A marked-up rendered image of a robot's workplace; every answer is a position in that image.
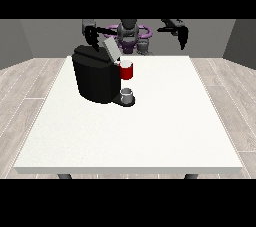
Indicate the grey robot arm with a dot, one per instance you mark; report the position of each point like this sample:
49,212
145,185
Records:
172,22
88,23

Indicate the red pod holder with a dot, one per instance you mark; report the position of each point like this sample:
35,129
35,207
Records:
126,73

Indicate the black coffee machine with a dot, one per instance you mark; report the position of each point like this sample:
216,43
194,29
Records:
93,75

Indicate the pale grey machine lid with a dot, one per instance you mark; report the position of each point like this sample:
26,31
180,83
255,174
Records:
112,49

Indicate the small grey coffee pod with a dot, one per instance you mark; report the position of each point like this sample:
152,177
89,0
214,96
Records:
142,47

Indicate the small grey cup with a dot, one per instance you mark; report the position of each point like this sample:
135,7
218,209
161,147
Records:
127,98

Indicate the grey robot trunk purple rings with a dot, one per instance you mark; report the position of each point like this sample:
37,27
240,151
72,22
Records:
128,26

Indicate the dark table leg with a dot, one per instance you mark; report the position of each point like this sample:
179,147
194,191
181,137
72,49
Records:
64,176
191,176

